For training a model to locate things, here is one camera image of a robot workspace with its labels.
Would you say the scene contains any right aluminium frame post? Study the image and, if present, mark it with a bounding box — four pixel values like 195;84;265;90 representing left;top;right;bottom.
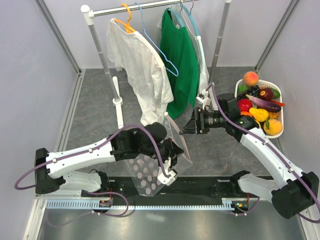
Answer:
254;0;301;73

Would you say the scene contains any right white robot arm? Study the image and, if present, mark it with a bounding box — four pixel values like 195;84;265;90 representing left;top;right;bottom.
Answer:
180;93;320;219

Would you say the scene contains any clear pink-dotted zip bag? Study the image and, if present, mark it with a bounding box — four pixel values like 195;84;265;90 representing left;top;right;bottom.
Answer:
125;113;193;197

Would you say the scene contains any dark red mangosteen toy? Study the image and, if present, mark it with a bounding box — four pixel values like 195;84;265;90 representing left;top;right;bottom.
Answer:
258;87;274;101

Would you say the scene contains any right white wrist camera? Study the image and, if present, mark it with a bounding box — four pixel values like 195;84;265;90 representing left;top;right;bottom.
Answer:
195;94;211;109

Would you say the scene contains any purple eggplant toy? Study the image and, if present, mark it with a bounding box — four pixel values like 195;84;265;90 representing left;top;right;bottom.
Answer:
245;94;282;113

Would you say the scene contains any teal padded hanger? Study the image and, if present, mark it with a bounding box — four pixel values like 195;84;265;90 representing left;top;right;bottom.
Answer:
169;2;200;38

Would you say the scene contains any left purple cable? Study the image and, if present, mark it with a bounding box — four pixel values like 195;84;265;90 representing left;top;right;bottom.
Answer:
13;123;176;228

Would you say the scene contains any green t-shirt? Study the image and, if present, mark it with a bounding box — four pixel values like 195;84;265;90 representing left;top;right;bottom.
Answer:
159;8;199;119

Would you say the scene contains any black grapes toy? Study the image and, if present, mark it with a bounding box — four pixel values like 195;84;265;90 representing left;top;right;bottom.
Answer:
236;85;260;101

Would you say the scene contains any yellow squash toy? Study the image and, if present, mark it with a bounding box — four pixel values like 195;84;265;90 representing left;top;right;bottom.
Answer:
249;107;269;122

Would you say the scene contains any red chili pepper toy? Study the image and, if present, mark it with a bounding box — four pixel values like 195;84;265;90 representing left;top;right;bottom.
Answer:
270;100;286;107

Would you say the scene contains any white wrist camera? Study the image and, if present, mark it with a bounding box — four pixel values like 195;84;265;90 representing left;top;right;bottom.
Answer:
156;166;178;186
195;94;211;109

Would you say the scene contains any left aluminium frame post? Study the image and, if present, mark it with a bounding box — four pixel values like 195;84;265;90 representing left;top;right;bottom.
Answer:
34;0;82;75

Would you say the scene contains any red apple toy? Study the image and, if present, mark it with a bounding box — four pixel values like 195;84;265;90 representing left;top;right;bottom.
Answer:
237;98;253;112

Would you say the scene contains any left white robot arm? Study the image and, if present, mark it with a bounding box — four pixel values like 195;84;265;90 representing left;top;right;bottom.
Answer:
34;122;184;197

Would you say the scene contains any peach toy fruit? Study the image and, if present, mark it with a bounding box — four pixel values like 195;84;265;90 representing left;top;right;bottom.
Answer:
242;71;259;87

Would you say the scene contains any aluminium frame post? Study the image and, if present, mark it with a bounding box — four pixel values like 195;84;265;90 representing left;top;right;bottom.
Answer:
254;0;301;73
34;0;82;75

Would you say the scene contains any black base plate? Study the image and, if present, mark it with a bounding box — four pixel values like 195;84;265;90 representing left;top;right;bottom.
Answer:
80;175;273;207

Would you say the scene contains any slotted cable duct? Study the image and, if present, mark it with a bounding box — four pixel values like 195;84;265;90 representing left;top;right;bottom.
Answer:
45;199;236;211

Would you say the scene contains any white fruit basket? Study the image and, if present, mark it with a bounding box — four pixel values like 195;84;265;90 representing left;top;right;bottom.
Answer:
234;79;284;139

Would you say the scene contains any silver clothes rack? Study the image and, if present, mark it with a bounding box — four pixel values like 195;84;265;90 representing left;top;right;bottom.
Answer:
80;0;231;129

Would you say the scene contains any orange toy fruit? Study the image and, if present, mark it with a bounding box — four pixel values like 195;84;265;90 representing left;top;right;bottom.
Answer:
240;111;253;118

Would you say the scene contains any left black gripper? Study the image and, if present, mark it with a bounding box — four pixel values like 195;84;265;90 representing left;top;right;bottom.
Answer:
140;138;184;172

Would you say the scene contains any light blue wire hanger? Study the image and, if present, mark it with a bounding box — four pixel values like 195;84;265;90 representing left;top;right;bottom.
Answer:
134;2;179;77

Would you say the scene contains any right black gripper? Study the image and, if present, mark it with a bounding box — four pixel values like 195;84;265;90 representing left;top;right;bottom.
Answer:
179;107;227;135

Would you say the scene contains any yellow-orange mango toy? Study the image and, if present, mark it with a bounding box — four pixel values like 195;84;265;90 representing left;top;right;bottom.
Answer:
263;118;283;136

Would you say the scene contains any orange hanger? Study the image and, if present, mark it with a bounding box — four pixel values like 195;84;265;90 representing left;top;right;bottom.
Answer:
113;3;136;34

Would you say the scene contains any white t-shirt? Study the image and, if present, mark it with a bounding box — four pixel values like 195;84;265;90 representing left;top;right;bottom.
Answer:
106;18;174;126

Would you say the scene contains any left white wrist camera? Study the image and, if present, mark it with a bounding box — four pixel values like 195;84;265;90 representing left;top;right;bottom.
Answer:
156;166;178;186

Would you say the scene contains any white tank top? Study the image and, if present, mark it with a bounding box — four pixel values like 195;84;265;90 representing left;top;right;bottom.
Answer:
159;7;208;97

